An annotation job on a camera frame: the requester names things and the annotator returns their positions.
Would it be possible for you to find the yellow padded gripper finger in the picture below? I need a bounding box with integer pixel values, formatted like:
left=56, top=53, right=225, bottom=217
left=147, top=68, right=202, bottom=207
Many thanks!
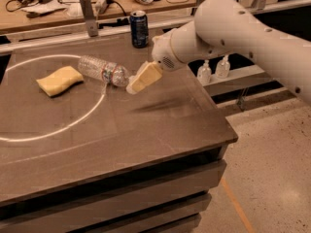
left=126, top=61, right=163, bottom=94

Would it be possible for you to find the blue soda can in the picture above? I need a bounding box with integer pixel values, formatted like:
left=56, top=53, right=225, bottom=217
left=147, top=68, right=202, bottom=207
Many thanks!
left=129, top=11, right=149, bottom=49

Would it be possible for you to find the right clear sanitizer bottle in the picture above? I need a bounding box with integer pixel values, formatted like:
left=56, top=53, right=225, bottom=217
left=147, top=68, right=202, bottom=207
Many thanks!
left=216, top=54, right=230, bottom=79

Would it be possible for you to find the grey metal post left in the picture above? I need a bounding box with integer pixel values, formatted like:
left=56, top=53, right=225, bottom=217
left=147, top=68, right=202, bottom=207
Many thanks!
left=79, top=0, right=98, bottom=37

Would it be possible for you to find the black tool with cable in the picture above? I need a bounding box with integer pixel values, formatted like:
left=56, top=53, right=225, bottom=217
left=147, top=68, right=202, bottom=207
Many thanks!
left=5, top=0, right=52, bottom=13

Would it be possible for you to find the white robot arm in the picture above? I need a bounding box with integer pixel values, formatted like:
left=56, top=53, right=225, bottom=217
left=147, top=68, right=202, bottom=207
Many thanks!
left=126, top=0, right=311, bottom=104

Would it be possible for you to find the yellow sponge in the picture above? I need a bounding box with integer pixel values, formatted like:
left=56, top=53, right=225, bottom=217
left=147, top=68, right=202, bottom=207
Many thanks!
left=37, top=66, right=84, bottom=97

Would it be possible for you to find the clear plastic water bottle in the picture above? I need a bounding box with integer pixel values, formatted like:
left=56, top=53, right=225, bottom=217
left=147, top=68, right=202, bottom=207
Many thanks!
left=78, top=55, right=129, bottom=87

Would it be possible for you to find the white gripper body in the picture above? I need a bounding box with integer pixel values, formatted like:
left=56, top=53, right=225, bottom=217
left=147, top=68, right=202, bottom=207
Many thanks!
left=152, top=32, right=186, bottom=71

